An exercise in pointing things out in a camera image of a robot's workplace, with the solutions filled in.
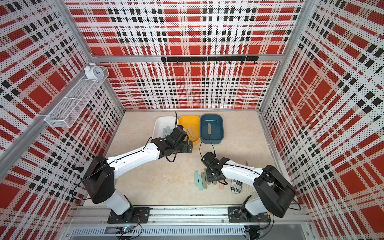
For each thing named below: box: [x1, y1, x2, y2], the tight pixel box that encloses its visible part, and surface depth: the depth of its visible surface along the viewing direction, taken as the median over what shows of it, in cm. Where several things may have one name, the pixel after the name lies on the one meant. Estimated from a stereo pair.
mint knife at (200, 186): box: [198, 174, 204, 192], surface depth 86 cm
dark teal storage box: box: [200, 114, 224, 145], surface depth 108 cm
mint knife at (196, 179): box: [194, 170, 199, 188], surface depth 88 cm
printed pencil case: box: [230, 178, 243, 194], surface depth 82 cm
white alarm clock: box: [84, 62, 104, 80], surface depth 83 cm
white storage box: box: [152, 116, 178, 140], surface depth 110 cm
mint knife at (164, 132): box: [162, 128, 167, 138], surface depth 109 cm
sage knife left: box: [201, 172, 208, 190], surface depth 86 cm
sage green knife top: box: [207, 123, 212, 135], surface depth 110 cm
